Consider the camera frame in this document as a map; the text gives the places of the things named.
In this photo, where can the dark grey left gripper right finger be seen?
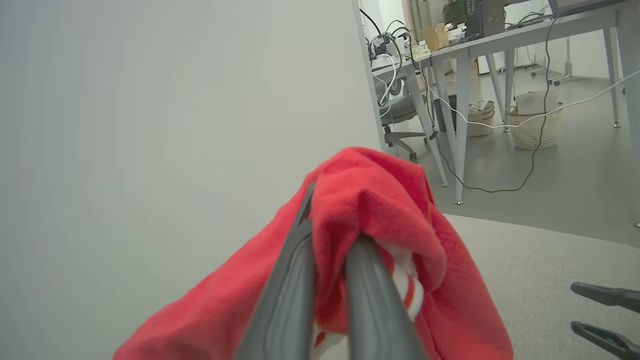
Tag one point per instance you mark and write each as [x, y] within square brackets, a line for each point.
[375, 310]

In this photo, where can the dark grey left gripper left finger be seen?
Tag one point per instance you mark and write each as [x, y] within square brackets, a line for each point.
[287, 300]

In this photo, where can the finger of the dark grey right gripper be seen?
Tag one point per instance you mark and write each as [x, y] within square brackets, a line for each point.
[615, 297]
[610, 340]

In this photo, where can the red and white garment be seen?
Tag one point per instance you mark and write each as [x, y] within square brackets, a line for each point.
[380, 200]

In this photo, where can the white perforated laundry basket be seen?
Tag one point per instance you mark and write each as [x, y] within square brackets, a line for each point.
[535, 132]

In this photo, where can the grey office chair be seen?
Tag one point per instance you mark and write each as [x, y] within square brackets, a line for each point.
[400, 107]

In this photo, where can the dark waste bin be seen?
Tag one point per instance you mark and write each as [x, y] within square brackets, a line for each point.
[442, 112]

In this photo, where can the small woven basket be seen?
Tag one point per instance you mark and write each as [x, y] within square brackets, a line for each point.
[480, 122]

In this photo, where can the large white table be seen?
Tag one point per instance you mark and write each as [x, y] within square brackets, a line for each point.
[462, 100]

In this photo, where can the cardboard box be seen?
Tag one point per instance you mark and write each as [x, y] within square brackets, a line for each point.
[434, 37]

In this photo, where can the black computer tower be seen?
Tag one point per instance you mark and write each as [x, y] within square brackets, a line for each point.
[485, 17]

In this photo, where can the green potted plant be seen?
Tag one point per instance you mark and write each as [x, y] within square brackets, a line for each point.
[454, 11]

